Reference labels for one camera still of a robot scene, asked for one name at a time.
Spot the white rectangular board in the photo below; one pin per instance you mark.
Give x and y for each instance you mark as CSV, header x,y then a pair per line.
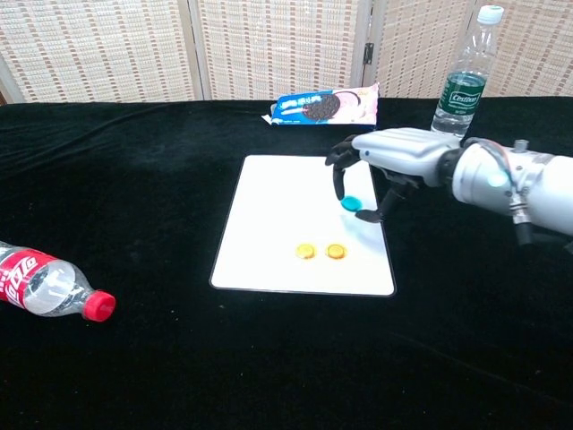
x,y
277,215

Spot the green label water bottle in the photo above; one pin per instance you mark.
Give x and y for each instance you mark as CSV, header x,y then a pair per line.
x,y
461,98

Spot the black velvet tablecloth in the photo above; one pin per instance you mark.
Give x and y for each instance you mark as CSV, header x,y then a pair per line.
x,y
134,201

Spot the blue pink cookie pack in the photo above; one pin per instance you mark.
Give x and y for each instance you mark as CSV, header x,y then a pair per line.
x,y
322,107

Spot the woven bamboo folding screen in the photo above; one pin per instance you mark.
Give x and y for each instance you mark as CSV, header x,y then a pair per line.
x,y
277,45

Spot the orange disc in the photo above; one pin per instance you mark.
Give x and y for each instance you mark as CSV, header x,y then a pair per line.
x,y
336,251
305,251

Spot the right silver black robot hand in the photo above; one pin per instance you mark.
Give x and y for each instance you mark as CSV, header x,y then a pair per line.
x,y
403,152

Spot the teal disc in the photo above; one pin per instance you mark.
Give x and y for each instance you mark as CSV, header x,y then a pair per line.
x,y
351,203

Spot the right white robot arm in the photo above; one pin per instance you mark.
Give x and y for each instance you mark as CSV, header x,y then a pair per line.
x,y
537,188

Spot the red label cola bottle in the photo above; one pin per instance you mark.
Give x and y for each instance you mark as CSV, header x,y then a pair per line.
x,y
45,282

